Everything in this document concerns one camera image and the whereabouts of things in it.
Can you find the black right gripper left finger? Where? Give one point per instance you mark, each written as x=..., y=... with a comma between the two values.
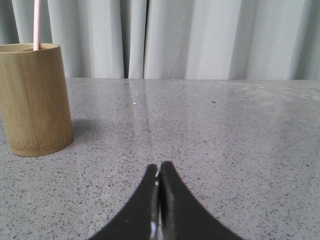
x=139, y=218

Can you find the bamboo wooden cup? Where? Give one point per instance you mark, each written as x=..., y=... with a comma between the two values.
x=34, y=101

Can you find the grey curtain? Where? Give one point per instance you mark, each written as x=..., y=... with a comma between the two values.
x=185, y=39

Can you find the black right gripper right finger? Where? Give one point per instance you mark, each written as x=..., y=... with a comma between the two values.
x=182, y=216

